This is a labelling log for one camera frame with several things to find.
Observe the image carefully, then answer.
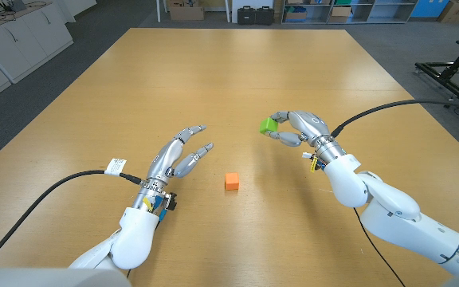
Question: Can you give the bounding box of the orange magnetic block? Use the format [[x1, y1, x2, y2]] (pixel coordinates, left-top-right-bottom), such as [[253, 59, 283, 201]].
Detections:
[[225, 172, 241, 191]]

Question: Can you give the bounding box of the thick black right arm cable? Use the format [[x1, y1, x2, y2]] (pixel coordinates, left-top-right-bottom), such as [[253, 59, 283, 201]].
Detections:
[[330, 98, 459, 139]]

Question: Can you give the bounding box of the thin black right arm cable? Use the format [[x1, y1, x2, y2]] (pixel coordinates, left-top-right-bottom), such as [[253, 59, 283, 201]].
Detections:
[[352, 206, 406, 287]]

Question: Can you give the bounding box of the white table frame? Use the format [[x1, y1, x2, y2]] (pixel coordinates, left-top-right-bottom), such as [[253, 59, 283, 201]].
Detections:
[[155, 0, 232, 24]]

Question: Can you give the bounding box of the green magnetic block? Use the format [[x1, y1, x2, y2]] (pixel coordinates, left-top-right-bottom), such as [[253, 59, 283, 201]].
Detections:
[[258, 116, 279, 136]]

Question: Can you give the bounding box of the dark grey desk device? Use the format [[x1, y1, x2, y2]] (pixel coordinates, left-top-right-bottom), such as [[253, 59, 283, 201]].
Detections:
[[4, 0, 28, 12]]

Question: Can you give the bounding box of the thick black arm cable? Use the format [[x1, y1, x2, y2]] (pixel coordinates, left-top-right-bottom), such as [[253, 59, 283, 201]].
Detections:
[[330, 98, 459, 139], [0, 158, 145, 269]]

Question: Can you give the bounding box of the wide cardboard box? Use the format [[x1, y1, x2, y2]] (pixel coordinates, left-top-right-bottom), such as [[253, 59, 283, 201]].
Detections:
[[168, 0, 206, 22]]

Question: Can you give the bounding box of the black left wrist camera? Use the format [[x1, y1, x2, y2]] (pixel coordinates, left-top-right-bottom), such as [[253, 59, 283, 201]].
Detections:
[[164, 192, 178, 211]]

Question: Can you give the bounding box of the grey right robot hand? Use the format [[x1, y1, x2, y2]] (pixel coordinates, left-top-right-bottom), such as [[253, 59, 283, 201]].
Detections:
[[268, 110, 332, 148]]

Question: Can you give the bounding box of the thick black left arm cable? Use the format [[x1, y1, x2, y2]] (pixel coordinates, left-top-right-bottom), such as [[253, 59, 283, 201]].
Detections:
[[0, 158, 145, 269]]

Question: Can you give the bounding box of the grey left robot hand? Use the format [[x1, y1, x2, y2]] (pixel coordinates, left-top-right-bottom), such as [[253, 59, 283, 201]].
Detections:
[[145, 124, 214, 185]]

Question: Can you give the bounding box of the small cardboard box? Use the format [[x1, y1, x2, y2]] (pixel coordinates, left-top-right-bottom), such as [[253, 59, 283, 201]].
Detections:
[[328, 5, 353, 24]]

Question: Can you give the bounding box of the angled cardboard box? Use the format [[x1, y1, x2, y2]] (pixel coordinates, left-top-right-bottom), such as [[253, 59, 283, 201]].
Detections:
[[437, 0, 459, 24]]

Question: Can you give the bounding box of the white cabinet row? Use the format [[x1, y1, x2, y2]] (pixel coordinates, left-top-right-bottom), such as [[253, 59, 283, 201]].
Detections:
[[0, 0, 74, 111]]

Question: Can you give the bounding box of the white shelving unit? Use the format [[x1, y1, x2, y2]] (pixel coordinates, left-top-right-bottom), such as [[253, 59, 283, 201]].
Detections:
[[280, 0, 418, 25]]

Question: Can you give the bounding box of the black hard case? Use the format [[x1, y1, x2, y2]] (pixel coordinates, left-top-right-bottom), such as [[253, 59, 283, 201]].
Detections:
[[237, 5, 257, 26], [255, 6, 276, 26]]

